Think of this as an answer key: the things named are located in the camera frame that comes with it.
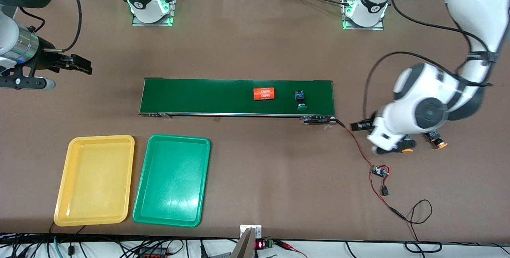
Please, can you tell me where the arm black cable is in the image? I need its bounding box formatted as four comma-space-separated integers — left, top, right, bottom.
52, 0, 83, 52
363, 0, 494, 121

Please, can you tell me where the small metal bracket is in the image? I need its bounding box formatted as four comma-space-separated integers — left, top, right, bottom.
240, 225, 263, 239

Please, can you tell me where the green push button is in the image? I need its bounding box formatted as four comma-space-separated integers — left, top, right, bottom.
294, 90, 308, 111

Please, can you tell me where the thin black cable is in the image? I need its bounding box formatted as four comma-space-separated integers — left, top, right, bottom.
404, 199, 443, 253

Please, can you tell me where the green conveyor belt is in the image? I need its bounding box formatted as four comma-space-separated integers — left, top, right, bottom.
139, 78, 336, 117

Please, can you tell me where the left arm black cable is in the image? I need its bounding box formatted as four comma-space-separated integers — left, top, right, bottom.
363, 0, 494, 121

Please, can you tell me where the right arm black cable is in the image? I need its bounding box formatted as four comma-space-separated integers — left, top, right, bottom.
52, 0, 83, 52

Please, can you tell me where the black conveyor motor drive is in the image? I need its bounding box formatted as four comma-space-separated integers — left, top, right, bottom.
301, 115, 338, 125

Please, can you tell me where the grey metal pole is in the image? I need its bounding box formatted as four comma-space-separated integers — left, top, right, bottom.
229, 227, 258, 258

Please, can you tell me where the yellow plastic tray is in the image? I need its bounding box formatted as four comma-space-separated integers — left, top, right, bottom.
54, 135, 135, 227

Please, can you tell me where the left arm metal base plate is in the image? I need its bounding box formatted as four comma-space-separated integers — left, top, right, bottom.
343, 0, 385, 31

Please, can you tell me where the green plastic tray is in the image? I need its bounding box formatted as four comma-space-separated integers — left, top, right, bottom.
133, 134, 211, 227

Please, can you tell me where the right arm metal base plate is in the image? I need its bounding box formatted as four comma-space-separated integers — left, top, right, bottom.
131, 0, 178, 27

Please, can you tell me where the red black twin wire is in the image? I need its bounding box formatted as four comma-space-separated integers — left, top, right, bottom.
336, 119, 408, 221

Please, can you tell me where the orange cylinder white print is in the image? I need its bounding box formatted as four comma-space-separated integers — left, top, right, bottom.
253, 87, 277, 102

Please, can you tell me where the red clip lead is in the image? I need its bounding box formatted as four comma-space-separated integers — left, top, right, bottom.
275, 240, 308, 258

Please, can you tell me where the black power strip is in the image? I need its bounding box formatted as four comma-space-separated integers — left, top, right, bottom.
137, 248, 169, 258

